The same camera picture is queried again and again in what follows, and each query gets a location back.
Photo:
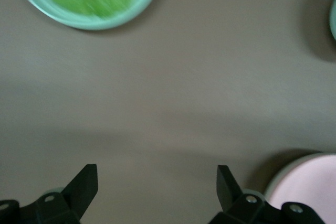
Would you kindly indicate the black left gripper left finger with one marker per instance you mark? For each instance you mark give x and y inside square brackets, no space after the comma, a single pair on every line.
[82,187]

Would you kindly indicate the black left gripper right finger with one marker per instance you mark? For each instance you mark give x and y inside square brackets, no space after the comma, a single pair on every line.
[227,190]

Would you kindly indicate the pink bowl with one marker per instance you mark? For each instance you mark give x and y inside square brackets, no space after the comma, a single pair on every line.
[309,179]

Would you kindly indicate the green plate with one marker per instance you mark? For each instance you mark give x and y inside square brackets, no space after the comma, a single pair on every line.
[147,1]

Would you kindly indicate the green cup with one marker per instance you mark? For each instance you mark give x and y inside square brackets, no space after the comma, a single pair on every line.
[333,19]

